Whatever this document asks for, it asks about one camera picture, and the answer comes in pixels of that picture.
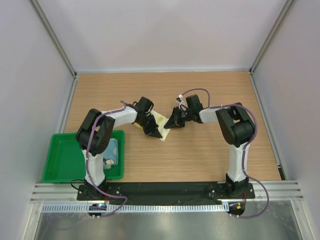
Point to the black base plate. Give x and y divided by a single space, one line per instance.
164 193

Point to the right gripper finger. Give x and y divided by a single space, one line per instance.
174 116
177 124

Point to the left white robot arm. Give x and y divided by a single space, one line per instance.
94 136

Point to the aluminium front rail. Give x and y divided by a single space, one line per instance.
284 190

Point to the green plastic tray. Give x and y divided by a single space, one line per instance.
65 161

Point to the right aluminium frame post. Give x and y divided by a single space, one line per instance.
280 19

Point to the aluminium frame post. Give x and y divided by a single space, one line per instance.
52 35
280 19

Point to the blue polka dot towel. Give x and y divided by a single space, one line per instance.
111 154

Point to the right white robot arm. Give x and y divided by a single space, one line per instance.
237 128

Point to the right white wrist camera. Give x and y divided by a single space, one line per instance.
180 100

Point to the left aluminium frame post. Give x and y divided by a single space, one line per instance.
52 35

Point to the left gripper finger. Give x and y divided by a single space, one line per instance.
154 124
150 132

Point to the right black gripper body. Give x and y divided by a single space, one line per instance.
186 115

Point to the yellow green patterned towel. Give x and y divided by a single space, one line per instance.
160 121

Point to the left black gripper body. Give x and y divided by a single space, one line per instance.
146 121

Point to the white slotted cable duct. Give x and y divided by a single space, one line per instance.
104 209

